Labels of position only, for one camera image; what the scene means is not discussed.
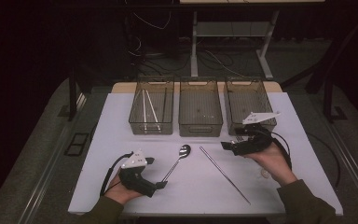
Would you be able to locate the black floor frame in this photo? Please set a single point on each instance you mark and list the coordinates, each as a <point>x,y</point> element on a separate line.
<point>76,144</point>

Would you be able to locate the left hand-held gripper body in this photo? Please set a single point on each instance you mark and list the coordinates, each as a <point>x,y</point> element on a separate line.
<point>135,161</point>

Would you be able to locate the white-legged desk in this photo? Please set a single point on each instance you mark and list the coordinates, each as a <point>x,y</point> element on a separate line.
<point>230,29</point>

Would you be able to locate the person's right hand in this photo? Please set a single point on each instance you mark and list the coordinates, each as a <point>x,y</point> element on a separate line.
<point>275,161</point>

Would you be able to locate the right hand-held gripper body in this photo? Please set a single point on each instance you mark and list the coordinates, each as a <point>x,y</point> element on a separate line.
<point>254,144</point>

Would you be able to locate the black metal stand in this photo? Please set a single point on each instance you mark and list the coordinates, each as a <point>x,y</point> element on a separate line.
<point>327,102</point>
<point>72,102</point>

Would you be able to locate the person's left hand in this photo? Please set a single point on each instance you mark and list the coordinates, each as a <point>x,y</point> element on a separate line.
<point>119,193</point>

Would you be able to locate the metal floor rail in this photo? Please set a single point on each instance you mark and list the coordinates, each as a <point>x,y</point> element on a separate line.
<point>52,149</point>
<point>351,165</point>

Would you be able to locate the metal spoon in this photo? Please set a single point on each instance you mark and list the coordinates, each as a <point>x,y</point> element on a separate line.
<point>185,150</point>

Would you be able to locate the white table mat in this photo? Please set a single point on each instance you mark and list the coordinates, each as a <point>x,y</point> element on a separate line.
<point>115,130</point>

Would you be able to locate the clear brown plastic bin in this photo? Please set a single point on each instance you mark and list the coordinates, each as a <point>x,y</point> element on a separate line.
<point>200,109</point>
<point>242,99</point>
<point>155,105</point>

